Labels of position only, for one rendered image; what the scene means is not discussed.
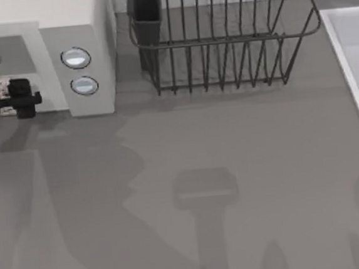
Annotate dark wire dish rack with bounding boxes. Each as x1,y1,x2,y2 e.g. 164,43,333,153
125,0,327,99

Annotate round silver microwave knob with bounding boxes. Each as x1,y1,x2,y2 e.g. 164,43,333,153
60,45,93,71
69,74,100,97

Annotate pale microwave oven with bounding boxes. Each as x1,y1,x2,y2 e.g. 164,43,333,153
0,0,125,125

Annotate dark grey cutlery holder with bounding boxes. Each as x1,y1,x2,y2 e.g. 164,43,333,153
126,0,169,73

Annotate speckled grey white object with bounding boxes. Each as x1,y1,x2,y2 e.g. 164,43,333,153
0,74,18,117

